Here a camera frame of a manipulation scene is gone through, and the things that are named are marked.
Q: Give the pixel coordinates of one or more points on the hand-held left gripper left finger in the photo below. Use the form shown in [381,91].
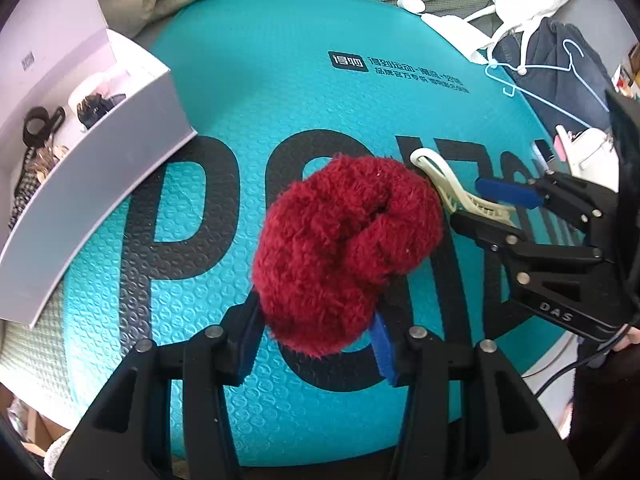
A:
[247,355]

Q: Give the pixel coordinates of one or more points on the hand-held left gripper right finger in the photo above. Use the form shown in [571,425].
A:
[382,350]

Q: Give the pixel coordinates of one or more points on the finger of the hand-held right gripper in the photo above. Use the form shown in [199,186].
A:
[505,190]
[475,225]

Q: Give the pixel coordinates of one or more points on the cream hair claw clip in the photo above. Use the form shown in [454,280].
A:
[440,170]

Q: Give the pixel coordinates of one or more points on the red fluffy scrunchie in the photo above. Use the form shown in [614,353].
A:
[340,240]

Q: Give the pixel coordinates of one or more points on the white gift box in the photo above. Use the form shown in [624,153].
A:
[100,185]

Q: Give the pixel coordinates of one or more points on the black white gingham scrunchie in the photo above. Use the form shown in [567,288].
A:
[20,195]

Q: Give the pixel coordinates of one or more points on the floral hair claw clip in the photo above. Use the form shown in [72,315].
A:
[47,155]

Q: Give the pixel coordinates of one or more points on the pink round compact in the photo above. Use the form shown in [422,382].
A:
[82,94]

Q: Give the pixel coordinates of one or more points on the person's right hand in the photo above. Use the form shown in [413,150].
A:
[631,336]

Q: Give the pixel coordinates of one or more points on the white pink pouch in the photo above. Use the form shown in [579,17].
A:
[585,147]

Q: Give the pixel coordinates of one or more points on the light blue hanger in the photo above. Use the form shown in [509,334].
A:
[550,101]

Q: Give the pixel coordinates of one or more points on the dark jeans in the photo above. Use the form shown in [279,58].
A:
[550,60]

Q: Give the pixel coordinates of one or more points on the white face mask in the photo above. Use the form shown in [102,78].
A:
[455,35]

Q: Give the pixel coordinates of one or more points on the white tube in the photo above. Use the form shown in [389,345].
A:
[412,4]

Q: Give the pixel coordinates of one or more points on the teal printed mat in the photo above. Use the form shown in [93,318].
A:
[280,85]

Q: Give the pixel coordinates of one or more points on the black bow hair clip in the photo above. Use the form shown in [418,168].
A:
[95,112]

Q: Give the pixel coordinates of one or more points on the black hair claw clip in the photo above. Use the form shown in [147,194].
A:
[30,125]

